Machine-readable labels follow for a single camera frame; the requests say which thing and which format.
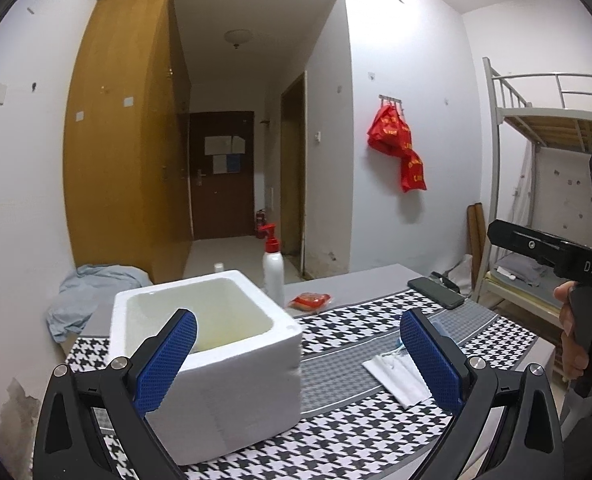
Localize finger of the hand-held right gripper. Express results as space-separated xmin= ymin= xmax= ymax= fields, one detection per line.
xmin=487 ymin=219 xmax=563 ymax=277

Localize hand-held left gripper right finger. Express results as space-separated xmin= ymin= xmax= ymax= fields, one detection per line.
xmin=400 ymin=308 xmax=566 ymax=480

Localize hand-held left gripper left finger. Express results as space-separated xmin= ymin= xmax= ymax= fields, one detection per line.
xmin=34 ymin=308 xmax=198 ymax=480

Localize white foam box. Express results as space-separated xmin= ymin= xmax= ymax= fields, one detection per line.
xmin=106 ymin=270 xmax=304 ymax=466

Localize person's right hand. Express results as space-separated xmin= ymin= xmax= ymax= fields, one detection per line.
xmin=553 ymin=281 xmax=584 ymax=382

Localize grey bedding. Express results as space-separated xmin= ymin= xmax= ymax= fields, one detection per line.
xmin=496 ymin=254 xmax=548 ymax=287

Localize white face mask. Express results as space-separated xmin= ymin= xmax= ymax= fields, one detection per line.
xmin=363 ymin=347 xmax=434 ymax=407

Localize wooden planks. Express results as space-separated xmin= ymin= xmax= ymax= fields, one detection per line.
xmin=467 ymin=202 xmax=488 ymax=291

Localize black phone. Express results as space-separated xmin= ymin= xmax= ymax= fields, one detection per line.
xmin=408 ymin=276 xmax=466 ymax=309

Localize blue-grey cloth pile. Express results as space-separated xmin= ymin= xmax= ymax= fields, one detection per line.
xmin=46 ymin=265 xmax=151 ymax=345

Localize houndstooth blanket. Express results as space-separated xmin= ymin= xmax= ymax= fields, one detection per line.
xmin=36 ymin=290 xmax=549 ymax=480

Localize metal bunk bed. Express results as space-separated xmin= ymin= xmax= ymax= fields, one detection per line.
xmin=482 ymin=57 xmax=592 ymax=311

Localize red snack packet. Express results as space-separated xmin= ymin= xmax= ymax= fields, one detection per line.
xmin=290 ymin=291 xmax=333 ymax=314

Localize red plastic bag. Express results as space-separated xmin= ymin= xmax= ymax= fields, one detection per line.
xmin=400 ymin=149 xmax=427 ymax=193
xmin=367 ymin=104 xmax=413 ymax=157

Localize white bottle with red trigger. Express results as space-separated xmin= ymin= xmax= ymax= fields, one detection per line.
xmin=257 ymin=224 xmax=285 ymax=307

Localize dark wooden door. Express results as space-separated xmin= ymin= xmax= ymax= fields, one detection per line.
xmin=190 ymin=111 xmax=255 ymax=241

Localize wooden wardrobe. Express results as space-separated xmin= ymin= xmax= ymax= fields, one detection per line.
xmin=64 ymin=0 xmax=193 ymax=285

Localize brown door frame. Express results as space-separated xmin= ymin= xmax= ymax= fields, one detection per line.
xmin=281 ymin=72 xmax=307 ymax=278

